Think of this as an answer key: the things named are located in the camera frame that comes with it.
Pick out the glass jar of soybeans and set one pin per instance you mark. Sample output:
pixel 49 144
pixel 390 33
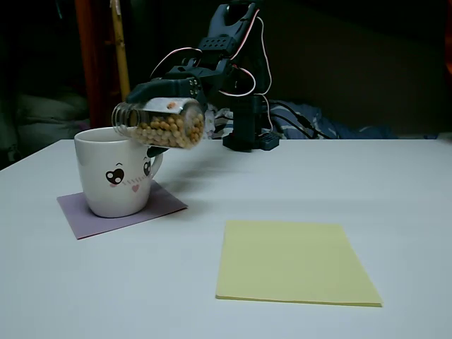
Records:
pixel 166 130

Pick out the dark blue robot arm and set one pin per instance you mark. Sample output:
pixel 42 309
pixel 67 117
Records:
pixel 226 46

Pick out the white mug with cartoon face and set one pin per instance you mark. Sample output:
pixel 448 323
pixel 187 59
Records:
pixel 113 176

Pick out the bamboo pole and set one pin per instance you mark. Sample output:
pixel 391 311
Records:
pixel 121 53

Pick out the purple paper square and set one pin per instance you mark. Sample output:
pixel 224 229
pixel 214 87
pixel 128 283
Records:
pixel 159 205

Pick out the grey pillow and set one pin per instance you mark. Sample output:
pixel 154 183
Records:
pixel 49 113

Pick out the floral patterned bedsheet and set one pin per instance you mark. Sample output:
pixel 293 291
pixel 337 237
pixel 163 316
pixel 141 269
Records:
pixel 335 127

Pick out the yellow paper sheet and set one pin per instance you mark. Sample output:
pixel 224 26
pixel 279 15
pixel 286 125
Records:
pixel 289 265

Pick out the reddish brown wooden post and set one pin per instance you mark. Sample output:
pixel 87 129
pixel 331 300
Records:
pixel 95 63

